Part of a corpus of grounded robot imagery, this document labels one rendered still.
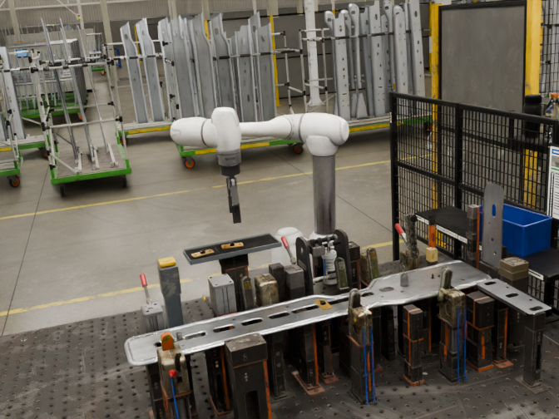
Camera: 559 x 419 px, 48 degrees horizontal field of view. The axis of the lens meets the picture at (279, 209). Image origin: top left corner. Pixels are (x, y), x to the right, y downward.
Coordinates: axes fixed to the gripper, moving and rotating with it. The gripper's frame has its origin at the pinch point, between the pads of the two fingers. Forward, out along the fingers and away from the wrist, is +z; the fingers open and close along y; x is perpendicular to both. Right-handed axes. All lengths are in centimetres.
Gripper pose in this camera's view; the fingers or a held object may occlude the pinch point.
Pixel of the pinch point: (234, 214)
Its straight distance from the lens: 244.2
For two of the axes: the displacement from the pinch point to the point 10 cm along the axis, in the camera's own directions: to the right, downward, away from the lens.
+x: 9.8, -1.2, 1.5
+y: 1.8, 2.9, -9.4
